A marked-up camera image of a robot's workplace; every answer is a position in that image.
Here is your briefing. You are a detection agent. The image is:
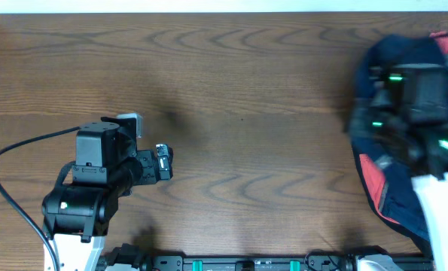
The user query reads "pile of folded clothes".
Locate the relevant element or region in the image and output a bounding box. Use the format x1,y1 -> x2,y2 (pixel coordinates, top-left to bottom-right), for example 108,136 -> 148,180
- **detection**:
347,32 -> 448,250

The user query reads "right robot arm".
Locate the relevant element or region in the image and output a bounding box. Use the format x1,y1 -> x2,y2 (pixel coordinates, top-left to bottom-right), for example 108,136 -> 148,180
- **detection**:
349,63 -> 448,270

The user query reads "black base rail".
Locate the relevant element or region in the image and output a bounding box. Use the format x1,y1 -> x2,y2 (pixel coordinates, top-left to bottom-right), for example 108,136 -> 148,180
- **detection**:
95,243 -> 435,271

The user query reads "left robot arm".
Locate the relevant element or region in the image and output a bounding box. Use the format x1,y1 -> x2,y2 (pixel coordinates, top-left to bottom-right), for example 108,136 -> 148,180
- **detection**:
42,117 -> 173,270

